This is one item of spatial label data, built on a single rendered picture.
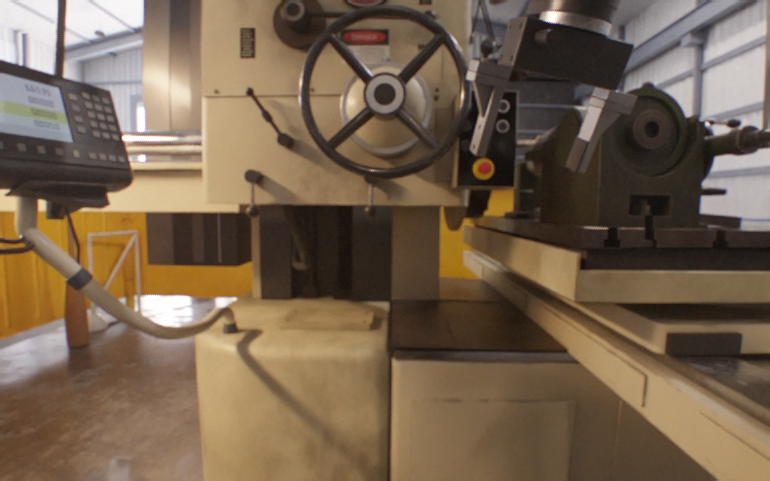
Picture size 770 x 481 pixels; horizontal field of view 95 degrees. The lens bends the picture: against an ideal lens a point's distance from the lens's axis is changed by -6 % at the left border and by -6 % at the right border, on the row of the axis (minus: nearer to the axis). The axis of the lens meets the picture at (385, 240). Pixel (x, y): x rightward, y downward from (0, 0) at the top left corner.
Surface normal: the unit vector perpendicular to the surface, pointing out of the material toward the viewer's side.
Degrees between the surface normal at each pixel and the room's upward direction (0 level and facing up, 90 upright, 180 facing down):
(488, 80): 114
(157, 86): 90
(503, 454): 90
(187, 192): 90
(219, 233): 90
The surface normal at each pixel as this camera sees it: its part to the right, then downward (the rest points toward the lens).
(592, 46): 0.08, 0.48
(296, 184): -0.03, 0.09
